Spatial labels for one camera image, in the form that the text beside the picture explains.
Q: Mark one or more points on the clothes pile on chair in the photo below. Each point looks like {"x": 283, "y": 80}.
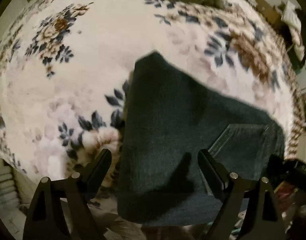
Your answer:
{"x": 293, "y": 31}

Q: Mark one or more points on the green striped curtain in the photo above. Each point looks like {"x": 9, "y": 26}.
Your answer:
{"x": 8, "y": 189}

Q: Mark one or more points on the dark blue denim jeans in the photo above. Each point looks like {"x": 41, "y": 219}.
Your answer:
{"x": 170, "y": 118}

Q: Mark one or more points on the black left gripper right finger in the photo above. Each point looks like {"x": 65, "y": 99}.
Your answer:
{"x": 263, "y": 219}

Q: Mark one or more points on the white floral fleece blanket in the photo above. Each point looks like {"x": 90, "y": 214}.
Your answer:
{"x": 66, "y": 66}

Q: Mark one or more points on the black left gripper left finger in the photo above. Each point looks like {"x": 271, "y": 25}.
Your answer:
{"x": 45, "y": 218}

